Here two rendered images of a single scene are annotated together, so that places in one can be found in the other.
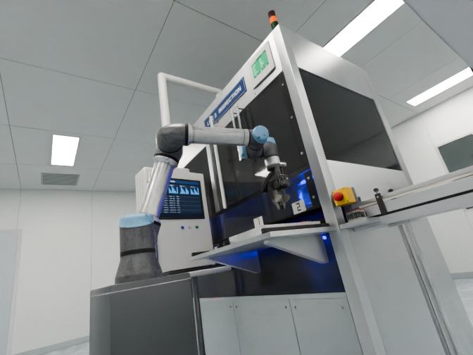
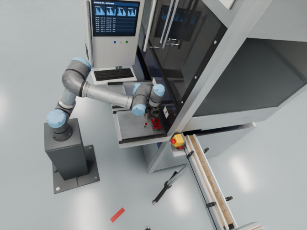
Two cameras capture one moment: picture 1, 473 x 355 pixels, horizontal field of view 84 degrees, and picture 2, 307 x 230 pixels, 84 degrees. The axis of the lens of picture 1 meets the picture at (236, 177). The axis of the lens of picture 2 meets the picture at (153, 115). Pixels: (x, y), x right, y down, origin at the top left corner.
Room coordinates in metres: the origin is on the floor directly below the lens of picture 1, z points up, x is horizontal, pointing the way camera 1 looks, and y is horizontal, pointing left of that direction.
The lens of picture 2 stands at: (0.45, -0.28, 2.09)
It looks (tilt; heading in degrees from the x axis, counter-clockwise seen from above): 52 degrees down; 4
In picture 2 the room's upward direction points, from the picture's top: 21 degrees clockwise
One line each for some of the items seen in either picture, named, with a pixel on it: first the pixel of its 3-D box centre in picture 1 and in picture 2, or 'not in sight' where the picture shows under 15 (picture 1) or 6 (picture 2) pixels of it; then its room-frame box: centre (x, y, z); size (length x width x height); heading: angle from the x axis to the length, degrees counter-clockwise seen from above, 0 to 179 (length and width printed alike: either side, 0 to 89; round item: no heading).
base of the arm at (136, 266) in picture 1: (139, 265); (60, 129); (0.93, 0.38, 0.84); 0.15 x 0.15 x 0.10
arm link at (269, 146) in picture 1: (268, 148); (157, 93); (1.23, -0.19, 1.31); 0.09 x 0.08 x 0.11; 106
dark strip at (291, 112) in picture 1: (296, 133); (188, 90); (1.28, -0.36, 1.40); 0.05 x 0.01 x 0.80; 37
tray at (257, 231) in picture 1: (274, 233); (139, 123); (1.24, -0.13, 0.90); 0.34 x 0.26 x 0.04; 127
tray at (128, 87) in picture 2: not in sight; (142, 92); (1.58, -0.01, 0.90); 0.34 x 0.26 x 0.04; 127
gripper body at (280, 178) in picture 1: (277, 177); (152, 109); (1.23, -0.20, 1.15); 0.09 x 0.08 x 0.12; 37
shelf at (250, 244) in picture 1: (260, 244); (139, 108); (1.40, -0.06, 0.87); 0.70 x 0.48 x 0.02; 37
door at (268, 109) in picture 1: (270, 133); (185, 55); (1.44, -0.25, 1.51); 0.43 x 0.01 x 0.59; 37
